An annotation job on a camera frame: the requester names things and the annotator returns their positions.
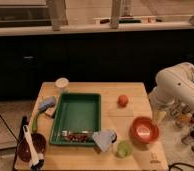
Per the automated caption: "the green cup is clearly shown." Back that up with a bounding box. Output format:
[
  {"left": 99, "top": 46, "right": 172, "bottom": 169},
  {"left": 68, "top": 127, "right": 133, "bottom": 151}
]
[{"left": 117, "top": 140, "right": 132, "bottom": 158}]

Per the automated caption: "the dark red bowl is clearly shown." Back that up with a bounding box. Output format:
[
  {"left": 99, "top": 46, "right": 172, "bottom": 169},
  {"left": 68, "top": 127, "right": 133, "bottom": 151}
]
[{"left": 16, "top": 132, "right": 48, "bottom": 163}]

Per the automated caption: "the spice bottle rack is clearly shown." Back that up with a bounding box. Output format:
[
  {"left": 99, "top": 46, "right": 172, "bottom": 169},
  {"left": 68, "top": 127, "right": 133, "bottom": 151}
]
[{"left": 170, "top": 102, "right": 194, "bottom": 149}]

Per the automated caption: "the red snack packet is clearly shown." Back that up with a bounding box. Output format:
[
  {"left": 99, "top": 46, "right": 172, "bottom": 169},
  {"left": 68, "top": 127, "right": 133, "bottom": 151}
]
[{"left": 61, "top": 130, "right": 92, "bottom": 142}]

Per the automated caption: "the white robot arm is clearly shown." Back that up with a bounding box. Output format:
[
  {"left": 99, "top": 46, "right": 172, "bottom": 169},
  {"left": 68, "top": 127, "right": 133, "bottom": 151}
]
[{"left": 149, "top": 62, "right": 194, "bottom": 124}]

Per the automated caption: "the white cup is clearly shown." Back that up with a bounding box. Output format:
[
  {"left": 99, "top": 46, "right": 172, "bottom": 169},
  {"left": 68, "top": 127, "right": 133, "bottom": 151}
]
[{"left": 55, "top": 78, "right": 69, "bottom": 93}]

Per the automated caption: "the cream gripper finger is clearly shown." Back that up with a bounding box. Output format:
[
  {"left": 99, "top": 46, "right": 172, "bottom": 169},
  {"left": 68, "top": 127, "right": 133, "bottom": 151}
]
[{"left": 152, "top": 110, "right": 166, "bottom": 125}]

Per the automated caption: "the green plastic tray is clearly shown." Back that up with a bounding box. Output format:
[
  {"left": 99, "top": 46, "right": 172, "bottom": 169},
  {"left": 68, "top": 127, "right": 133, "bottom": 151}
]
[{"left": 50, "top": 93, "right": 101, "bottom": 147}]

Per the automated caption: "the green handled utensil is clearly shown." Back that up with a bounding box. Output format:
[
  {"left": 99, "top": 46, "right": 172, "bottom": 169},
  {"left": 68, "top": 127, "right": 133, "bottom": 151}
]
[{"left": 32, "top": 111, "right": 43, "bottom": 133}]

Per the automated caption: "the red apple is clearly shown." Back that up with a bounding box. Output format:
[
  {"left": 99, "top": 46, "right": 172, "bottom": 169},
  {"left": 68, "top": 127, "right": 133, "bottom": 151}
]
[{"left": 118, "top": 95, "right": 129, "bottom": 107}]

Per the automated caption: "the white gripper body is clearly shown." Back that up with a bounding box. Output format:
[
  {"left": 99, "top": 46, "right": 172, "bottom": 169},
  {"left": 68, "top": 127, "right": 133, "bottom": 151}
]
[{"left": 149, "top": 87, "right": 174, "bottom": 112}]

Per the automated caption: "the light blue cloth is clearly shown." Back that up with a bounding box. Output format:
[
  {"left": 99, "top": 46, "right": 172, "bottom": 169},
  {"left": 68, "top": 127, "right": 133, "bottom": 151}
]
[{"left": 92, "top": 130, "right": 117, "bottom": 152}]

